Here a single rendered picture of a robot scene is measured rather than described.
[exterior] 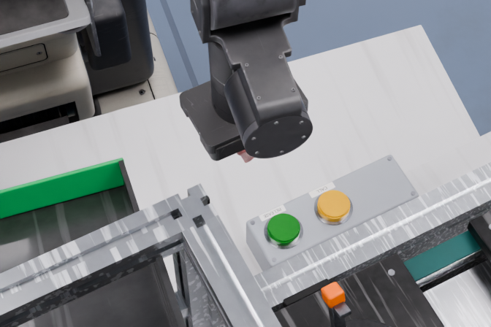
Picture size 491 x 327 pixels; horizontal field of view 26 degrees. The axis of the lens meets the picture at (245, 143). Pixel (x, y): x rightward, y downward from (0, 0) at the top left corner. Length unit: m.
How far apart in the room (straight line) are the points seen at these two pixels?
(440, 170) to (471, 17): 1.29
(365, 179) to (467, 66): 1.33
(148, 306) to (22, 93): 1.04
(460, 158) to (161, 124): 0.42
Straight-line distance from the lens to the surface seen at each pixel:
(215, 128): 0.94
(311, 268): 1.29
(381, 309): 1.26
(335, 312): 1.16
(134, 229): 0.53
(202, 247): 0.52
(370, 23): 2.69
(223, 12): 0.81
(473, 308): 1.34
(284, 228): 1.29
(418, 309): 1.27
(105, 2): 1.77
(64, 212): 0.70
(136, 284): 0.63
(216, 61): 0.88
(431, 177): 1.47
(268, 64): 0.83
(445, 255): 1.32
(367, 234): 1.31
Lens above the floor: 2.13
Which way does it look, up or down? 59 degrees down
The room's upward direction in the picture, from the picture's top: straight up
